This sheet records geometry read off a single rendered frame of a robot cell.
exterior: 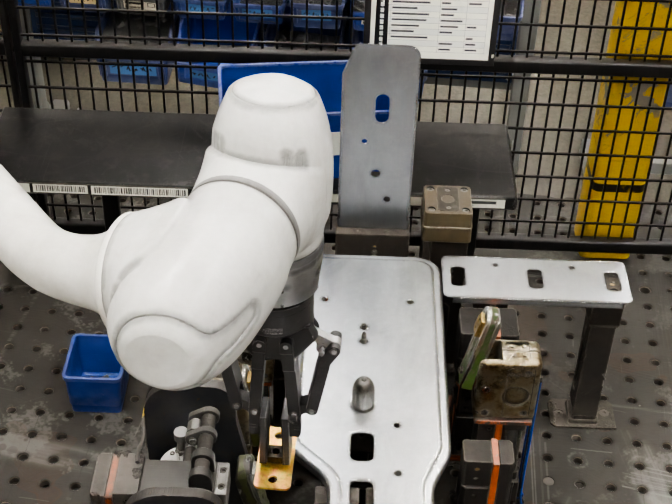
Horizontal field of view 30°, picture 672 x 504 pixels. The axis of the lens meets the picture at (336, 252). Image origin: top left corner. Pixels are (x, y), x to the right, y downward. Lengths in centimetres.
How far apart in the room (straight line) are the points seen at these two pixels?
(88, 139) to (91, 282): 123
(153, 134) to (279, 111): 121
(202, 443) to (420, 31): 96
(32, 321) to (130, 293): 144
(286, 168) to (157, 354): 20
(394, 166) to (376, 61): 19
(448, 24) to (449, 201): 32
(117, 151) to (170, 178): 12
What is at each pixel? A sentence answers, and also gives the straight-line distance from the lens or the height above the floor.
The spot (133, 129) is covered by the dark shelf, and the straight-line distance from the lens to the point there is 223.
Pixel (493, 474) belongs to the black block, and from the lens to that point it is 172.
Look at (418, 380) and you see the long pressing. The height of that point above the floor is 100.
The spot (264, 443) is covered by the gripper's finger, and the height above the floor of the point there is 129.
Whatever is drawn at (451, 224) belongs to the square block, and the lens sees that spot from 200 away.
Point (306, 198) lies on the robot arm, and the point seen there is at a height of 164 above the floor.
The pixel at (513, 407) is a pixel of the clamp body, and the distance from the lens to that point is 182.
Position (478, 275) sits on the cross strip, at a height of 100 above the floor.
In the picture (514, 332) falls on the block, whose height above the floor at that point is 98.
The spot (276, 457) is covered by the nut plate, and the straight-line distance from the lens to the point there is 132.
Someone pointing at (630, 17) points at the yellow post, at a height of 123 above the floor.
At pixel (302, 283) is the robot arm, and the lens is 112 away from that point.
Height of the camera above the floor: 226
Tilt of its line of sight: 39 degrees down
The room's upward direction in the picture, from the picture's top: 2 degrees clockwise
